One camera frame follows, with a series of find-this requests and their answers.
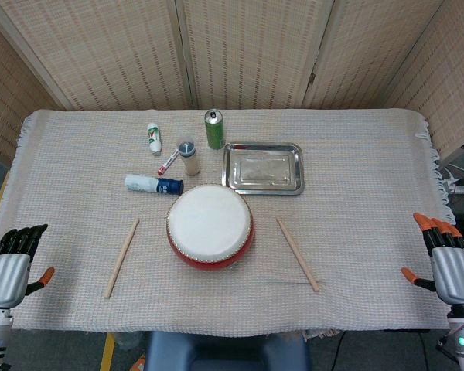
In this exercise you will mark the orange object on floor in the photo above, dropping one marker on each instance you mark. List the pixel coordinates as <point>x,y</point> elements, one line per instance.
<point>140,363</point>

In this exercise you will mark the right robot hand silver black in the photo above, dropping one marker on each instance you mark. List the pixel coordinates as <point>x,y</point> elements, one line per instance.
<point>454,274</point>

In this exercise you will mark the woven folding screen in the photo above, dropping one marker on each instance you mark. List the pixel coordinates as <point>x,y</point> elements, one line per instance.
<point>100,58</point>

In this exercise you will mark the beige woven tablecloth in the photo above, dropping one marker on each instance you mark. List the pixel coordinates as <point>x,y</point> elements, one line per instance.
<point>81,174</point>

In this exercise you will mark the red drum with white head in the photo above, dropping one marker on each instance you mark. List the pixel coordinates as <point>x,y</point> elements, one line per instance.
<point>209,220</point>

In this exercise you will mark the wooden drumstick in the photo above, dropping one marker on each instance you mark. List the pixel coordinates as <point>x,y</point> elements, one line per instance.
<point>297,253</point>
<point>121,258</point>

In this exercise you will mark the red and white marker pen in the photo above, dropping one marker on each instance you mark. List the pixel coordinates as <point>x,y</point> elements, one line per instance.
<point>167,162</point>

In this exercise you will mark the small white green-label bottle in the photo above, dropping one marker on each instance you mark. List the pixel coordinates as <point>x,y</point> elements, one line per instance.
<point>154,137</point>

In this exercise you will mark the green drink can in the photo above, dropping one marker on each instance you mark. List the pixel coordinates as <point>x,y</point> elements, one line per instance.
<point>215,133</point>

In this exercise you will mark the white power strip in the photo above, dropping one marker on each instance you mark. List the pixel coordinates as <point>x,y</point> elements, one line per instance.
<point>462,189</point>

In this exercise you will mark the beige bottle with clear cap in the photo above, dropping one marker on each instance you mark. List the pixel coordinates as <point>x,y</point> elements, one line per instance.
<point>188,160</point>

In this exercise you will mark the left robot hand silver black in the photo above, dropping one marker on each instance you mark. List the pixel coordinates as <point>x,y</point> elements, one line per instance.
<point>5,274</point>

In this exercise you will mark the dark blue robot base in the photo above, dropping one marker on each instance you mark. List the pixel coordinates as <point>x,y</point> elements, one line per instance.
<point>224,351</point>

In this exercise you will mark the white bottle with blue cap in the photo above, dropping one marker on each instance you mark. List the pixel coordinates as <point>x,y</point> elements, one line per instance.
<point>147,183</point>

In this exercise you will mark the rectangular stainless steel tray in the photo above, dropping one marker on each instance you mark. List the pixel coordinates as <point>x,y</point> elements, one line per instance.
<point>263,170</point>

